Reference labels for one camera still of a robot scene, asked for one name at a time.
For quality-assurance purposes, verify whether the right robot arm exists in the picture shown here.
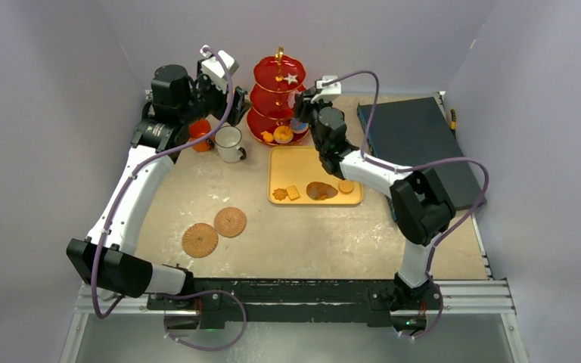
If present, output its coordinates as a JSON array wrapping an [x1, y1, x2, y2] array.
[[294, 88, 455, 308]]

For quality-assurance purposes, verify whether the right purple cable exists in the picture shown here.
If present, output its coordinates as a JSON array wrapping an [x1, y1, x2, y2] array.
[[328, 70, 490, 342]]

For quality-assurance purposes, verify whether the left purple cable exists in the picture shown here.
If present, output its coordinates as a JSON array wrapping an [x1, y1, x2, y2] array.
[[89, 45, 247, 352]]

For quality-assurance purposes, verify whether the black base frame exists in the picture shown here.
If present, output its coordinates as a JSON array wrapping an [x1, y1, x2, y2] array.
[[144, 276, 442, 330]]

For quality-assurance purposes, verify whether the white ribbed mug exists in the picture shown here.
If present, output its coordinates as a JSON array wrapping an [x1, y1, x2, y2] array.
[[215, 126, 247, 163]]

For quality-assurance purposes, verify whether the round orange cookie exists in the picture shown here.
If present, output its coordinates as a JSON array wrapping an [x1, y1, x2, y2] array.
[[338, 180, 355, 194]]

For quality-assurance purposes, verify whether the white star cookie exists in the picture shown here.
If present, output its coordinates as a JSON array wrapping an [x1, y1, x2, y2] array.
[[282, 73, 298, 86]]

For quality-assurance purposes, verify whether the flower shaped cookie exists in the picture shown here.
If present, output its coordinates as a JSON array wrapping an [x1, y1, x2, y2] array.
[[272, 188, 288, 200]]

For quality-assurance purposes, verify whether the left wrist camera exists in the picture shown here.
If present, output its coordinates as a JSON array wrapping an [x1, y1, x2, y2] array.
[[200, 45, 239, 94]]

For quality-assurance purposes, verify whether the purple cable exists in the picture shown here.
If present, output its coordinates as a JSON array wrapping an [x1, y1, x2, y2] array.
[[89, 45, 247, 352], [328, 70, 490, 342]]

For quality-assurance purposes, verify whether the yellow iced donut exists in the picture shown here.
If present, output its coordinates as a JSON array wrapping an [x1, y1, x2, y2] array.
[[273, 125, 294, 144]]

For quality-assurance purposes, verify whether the orange fish shaped cookie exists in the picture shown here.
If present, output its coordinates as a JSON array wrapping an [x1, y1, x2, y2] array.
[[261, 131, 275, 144]]

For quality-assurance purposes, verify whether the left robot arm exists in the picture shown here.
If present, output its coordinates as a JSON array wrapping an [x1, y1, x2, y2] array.
[[67, 60, 228, 309]]

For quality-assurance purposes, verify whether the yellow handled screwdriver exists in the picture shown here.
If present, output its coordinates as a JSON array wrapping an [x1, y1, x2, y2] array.
[[449, 108, 457, 135]]

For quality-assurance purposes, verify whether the blue iced donut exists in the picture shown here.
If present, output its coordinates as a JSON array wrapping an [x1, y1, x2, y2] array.
[[289, 119, 309, 134]]

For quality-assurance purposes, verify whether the square cracker biscuit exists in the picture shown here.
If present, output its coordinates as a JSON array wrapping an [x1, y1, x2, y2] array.
[[285, 185, 300, 200]]

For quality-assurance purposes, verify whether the red three-tier cake stand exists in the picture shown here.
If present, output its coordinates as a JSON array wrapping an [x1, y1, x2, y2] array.
[[247, 46, 308, 146]]

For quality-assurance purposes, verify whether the orange mug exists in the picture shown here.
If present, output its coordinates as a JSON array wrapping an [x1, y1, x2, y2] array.
[[189, 119, 214, 153]]

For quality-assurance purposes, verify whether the yellow serving tray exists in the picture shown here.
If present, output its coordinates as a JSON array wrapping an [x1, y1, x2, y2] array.
[[267, 146, 364, 206]]

